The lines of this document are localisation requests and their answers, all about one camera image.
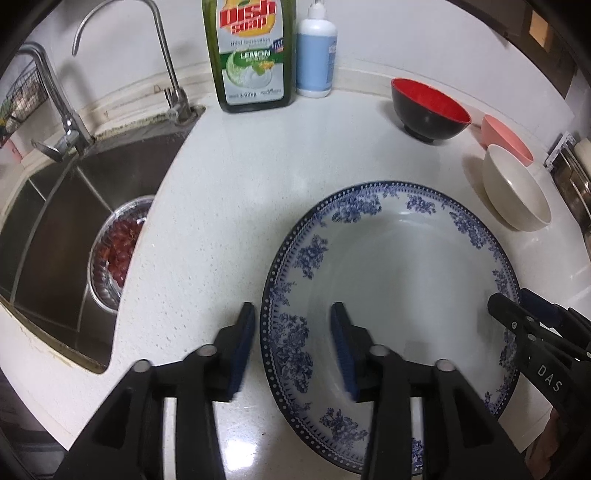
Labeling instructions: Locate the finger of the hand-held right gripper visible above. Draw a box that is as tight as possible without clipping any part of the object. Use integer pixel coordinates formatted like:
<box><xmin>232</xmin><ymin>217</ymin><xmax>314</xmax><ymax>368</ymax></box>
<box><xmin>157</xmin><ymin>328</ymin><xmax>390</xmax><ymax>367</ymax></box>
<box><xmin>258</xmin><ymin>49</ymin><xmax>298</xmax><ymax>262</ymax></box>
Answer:
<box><xmin>519</xmin><ymin>287</ymin><xmax>591</xmax><ymax>364</ymax></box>
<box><xmin>487</xmin><ymin>292</ymin><xmax>539</xmax><ymax>345</ymax></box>

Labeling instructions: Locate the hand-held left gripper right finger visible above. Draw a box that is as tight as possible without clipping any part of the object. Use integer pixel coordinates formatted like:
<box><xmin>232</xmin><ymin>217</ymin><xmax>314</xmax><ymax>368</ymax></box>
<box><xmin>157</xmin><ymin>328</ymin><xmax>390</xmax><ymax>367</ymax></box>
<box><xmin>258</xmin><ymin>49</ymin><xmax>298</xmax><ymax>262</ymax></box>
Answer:
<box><xmin>329</xmin><ymin>302</ymin><xmax>528</xmax><ymax>480</ymax></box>

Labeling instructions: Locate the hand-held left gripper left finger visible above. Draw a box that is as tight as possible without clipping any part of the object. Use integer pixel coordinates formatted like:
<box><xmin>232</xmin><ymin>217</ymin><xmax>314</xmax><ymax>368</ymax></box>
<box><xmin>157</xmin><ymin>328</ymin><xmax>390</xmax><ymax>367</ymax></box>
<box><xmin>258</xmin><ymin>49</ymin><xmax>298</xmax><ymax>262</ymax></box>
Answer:
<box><xmin>53</xmin><ymin>302</ymin><xmax>257</xmax><ymax>480</ymax></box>

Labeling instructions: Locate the blue floral white plate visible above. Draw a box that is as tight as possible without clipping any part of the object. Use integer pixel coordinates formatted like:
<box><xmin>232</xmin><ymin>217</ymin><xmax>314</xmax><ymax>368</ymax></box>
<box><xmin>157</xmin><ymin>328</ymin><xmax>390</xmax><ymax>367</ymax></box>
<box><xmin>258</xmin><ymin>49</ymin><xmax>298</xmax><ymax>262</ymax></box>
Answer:
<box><xmin>259</xmin><ymin>181</ymin><xmax>523</xmax><ymax>476</ymax></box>

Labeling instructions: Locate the cream bowl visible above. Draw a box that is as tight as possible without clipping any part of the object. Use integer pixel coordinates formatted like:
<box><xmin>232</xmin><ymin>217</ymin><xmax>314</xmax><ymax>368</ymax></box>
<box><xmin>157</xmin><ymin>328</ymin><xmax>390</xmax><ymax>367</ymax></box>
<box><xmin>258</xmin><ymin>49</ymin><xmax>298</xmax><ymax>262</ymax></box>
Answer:
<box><xmin>482</xmin><ymin>144</ymin><xmax>553</xmax><ymax>232</ymax></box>

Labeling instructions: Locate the pink bowl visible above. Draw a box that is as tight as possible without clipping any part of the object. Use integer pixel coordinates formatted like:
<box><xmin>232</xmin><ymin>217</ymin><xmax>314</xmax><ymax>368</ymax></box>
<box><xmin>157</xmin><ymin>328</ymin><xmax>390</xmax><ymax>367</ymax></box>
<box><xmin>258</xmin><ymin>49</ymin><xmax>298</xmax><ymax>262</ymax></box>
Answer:
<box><xmin>480</xmin><ymin>114</ymin><xmax>535</xmax><ymax>167</ymax></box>

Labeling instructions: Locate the red and black bowl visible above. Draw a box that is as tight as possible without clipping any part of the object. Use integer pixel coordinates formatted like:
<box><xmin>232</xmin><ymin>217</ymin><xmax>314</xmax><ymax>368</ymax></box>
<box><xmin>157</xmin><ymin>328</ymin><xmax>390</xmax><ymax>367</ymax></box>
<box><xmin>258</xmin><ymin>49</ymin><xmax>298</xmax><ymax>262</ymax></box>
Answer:
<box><xmin>391</xmin><ymin>78</ymin><xmax>472</xmax><ymax>143</ymax></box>

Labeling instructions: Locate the stainless steel pot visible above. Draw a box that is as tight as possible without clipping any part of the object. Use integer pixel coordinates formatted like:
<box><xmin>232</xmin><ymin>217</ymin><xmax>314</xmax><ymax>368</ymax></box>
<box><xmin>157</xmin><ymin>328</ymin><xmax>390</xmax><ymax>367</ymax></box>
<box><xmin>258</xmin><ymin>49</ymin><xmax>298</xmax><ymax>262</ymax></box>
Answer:
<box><xmin>556</xmin><ymin>152</ymin><xmax>591</xmax><ymax>260</ymax></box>

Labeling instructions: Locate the white pot rack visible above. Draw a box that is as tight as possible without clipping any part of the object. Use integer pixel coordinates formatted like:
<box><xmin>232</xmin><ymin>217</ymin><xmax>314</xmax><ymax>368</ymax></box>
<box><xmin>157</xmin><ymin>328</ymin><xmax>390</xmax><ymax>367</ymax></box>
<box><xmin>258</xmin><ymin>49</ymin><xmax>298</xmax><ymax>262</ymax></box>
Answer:
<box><xmin>544</xmin><ymin>131</ymin><xmax>591</xmax><ymax>262</ymax></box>

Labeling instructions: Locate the steel bowl of red fruit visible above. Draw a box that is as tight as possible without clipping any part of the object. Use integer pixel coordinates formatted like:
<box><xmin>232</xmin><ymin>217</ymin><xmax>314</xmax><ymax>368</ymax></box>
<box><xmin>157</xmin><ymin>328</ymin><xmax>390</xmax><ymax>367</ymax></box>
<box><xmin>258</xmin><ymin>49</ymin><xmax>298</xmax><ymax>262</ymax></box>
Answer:
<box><xmin>88</xmin><ymin>195</ymin><xmax>156</xmax><ymax>315</ymax></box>

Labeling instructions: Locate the stainless steel sink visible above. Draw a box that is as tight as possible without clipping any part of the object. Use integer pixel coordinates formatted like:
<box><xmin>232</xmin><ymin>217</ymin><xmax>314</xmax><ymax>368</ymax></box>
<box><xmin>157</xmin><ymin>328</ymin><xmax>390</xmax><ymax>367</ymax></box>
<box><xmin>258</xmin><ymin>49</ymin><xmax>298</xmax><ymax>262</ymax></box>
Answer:
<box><xmin>0</xmin><ymin>108</ymin><xmax>206</xmax><ymax>375</ymax></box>

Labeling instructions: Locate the brown wooden window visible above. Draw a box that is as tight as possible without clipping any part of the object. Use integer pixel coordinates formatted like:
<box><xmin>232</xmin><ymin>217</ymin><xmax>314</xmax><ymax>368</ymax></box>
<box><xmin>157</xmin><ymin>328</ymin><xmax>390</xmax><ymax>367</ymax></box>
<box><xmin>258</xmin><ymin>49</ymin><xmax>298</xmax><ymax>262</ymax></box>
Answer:
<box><xmin>503</xmin><ymin>0</ymin><xmax>583</xmax><ymax>99</ymax></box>

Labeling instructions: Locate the slim gooseneck faucet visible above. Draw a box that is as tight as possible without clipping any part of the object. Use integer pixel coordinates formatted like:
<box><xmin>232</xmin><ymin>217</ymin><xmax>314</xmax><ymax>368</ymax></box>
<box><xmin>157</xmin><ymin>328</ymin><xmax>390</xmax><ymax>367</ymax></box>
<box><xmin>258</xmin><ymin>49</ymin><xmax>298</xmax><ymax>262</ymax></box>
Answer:
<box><xmin>71</xmin><ymin>0</ymin><xmax>195</xmax><ymax>123</ymax></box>

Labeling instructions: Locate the green dish soap bottle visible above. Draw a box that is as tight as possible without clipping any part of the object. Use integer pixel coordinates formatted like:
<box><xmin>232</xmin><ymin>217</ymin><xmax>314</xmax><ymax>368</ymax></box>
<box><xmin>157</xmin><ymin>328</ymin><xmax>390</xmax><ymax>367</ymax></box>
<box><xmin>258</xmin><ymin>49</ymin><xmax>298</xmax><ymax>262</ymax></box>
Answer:
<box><xmin>202</xmin><ymin>0</ymin><xmax>297</xmax><ymax>114</ymax></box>

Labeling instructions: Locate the chrome kitchen faucet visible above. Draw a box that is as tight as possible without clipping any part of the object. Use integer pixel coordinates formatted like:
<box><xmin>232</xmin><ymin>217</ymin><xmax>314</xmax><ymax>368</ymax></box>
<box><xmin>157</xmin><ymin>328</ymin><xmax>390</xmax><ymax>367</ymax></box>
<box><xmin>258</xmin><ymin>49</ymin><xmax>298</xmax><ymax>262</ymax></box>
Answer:
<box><xmin>16</xmin><ymin>41</ymin><xmax>96</xmax><ymax>162</ymax></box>

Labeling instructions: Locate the blue pump lotion bottle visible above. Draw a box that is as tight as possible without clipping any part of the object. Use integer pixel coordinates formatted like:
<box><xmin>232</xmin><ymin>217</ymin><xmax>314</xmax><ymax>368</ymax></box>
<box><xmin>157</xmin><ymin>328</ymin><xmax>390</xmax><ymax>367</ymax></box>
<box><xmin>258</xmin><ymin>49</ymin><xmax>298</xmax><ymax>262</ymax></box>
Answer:
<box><xmin>295</xmin><ymin>0</ymin><xmax>339</xmax><ymax>98</ymax></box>

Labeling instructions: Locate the black wire basket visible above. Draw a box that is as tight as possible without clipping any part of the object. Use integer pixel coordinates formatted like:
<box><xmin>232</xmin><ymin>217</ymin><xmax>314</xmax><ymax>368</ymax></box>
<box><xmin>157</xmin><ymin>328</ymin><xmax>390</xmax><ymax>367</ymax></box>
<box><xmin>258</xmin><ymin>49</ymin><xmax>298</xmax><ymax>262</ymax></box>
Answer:
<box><xmin>0</xmin><ymin>62</ymin><xmax>52</xmax><ymax>147</ymax></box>

